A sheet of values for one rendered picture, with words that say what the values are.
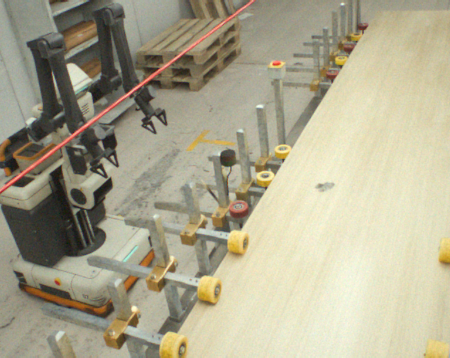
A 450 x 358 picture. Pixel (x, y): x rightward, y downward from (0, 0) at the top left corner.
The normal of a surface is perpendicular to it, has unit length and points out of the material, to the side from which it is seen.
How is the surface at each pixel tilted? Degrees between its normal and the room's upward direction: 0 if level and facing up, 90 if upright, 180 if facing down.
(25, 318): 0
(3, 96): 90
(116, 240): 0
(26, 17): 90
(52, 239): 90
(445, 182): 0
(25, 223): 90
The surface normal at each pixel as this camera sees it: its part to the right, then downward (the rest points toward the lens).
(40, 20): -0.40, 0.53
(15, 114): 0.91, 0.12
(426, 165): -0.12, -0.84
